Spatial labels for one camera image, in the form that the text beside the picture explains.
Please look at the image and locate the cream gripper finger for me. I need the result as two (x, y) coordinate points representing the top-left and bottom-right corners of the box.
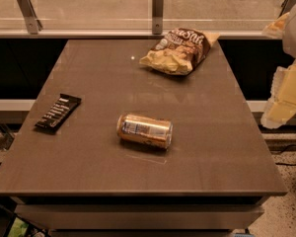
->
(260, 59), (296, 129)
(262, 12), (289, 39)

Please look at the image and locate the orange soda can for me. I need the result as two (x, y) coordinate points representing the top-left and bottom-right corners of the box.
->
(116, 114), (173, 149)

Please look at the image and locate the brown chip bag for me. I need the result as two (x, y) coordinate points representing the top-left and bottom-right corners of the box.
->
(139, 28), (219, 75)

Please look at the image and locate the glass barrier panel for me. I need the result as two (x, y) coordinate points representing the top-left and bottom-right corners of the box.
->
(0, 0), (285, 31)

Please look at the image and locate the black snack bar wrapper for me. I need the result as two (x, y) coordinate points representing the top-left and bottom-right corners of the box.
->
(35, 94), (82, 132)

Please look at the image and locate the green printed object on floor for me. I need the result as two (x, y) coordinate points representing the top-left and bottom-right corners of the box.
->
(3, 215), (47, 237)

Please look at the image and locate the black floor cable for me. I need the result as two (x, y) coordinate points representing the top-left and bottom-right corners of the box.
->
(269, 143), (296, 167)

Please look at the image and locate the middle metal glass bracket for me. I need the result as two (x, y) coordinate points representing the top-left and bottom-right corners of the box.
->
(152, 0), (164, 35)

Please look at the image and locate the left metal glass bracket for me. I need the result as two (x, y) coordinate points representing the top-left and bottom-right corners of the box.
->
(17, 0), (42, 35)

